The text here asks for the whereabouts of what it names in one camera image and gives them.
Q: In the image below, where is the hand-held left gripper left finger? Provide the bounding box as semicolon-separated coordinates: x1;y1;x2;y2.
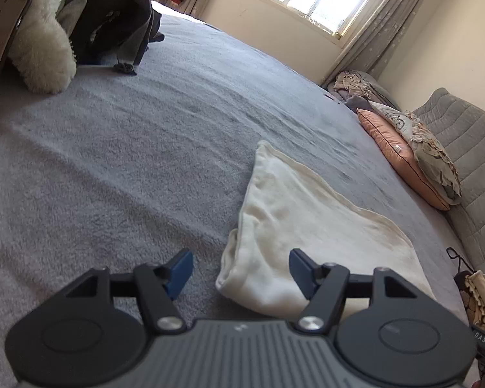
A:
67;248;195;334

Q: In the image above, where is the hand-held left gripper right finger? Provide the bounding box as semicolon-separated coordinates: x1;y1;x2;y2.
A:
289;248;423;335

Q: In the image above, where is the cream sweatshirt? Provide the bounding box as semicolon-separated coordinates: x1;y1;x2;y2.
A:
215;141;437;320

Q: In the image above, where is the cream ruffled garment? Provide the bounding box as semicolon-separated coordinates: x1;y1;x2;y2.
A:
463;273;485;332

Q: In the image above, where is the dark brown patterned knit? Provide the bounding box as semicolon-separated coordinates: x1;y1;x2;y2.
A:
453;271;485;324

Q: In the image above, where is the grey bed blanket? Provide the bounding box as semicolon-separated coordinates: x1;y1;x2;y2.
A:
0;0;485;388

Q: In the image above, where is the peach pillow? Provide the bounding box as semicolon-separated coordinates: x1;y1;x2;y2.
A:
356;108;451;211

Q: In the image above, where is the grey floral ruffled pillow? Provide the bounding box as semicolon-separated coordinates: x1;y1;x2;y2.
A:
370;101;462;205

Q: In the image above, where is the folded grey ruffled bedding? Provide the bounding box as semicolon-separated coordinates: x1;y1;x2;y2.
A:
327;70;401;114

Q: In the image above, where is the grey quilted headboard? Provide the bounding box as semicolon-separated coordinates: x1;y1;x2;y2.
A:
412;88;485;287

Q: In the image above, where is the grey crumpled garment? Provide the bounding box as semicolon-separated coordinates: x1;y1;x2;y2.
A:
65;0;154;75

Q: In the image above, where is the black crumpled garment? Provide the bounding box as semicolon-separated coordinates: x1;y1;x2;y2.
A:
70;0;166;63

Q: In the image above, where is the white plush toy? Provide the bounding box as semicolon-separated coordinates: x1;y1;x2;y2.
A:
0;0;79;94

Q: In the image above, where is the olive grey garment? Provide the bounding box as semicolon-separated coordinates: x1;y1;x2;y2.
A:
54;0;90;43

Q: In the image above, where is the black cord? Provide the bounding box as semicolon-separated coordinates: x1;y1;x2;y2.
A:
446;246;475;273

